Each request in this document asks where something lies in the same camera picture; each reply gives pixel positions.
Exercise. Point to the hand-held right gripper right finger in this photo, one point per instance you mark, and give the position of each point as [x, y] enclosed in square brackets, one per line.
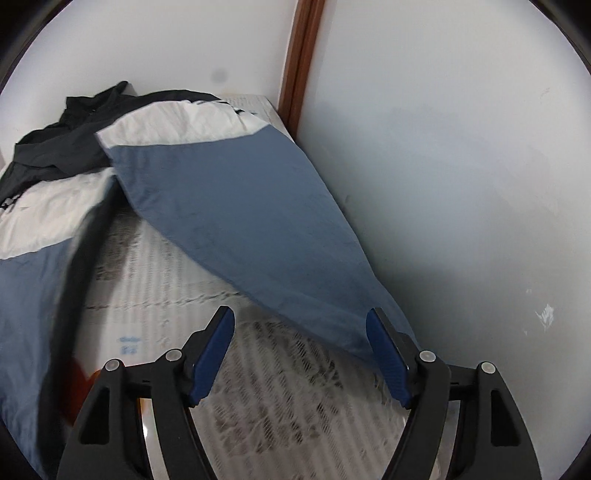
[388, 360]

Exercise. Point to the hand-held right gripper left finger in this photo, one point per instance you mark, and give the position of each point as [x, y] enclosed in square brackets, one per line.
[212, 360]

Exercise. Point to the black cloth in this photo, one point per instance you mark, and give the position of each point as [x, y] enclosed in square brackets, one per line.
[240, 198]

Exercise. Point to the fruit print lace tablecloth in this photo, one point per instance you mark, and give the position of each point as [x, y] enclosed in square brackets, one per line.
[277, 415]

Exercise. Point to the brown wooden door frame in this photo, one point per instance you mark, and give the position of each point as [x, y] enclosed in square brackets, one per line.
[300, 60]

